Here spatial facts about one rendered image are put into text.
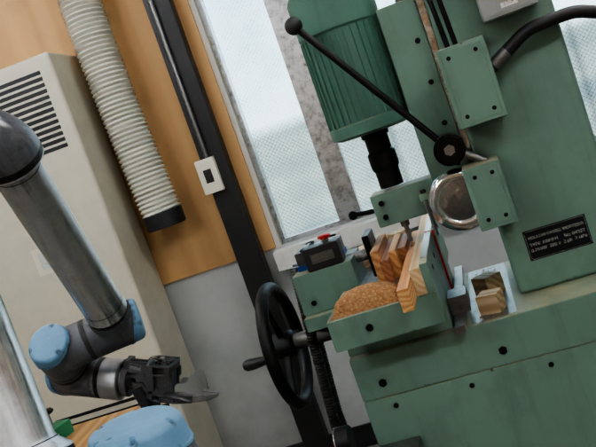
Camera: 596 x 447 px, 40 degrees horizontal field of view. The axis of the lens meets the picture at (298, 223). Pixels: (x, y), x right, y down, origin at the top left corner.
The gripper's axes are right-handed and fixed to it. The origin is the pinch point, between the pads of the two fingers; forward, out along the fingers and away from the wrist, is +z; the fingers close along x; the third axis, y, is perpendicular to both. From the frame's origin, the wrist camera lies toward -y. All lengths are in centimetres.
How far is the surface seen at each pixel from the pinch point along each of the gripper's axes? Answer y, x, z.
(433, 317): 26, -17, 47
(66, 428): -52, 85, -80
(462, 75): 69, -7, 50
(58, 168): 36, 106, -90
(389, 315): 25.8, -17.1, 38.8
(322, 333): 12.8, 10.0, 21.9
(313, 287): 24.2, 5.5, 20.6
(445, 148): 55, -5, 47
